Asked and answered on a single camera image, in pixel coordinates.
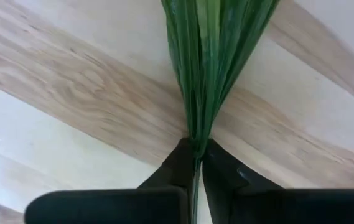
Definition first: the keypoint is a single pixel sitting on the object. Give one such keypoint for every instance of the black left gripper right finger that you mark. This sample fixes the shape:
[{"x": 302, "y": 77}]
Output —
[{"x": 288, "y": 208}]

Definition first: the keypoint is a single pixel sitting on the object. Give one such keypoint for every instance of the red artificial flower bunch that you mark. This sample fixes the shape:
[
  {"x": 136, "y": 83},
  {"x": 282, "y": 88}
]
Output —
[{"x": 211, "y": 62}]

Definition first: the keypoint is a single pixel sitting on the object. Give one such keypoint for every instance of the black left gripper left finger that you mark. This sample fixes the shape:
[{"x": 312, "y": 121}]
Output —
[{"x": 117, "y": 208}]

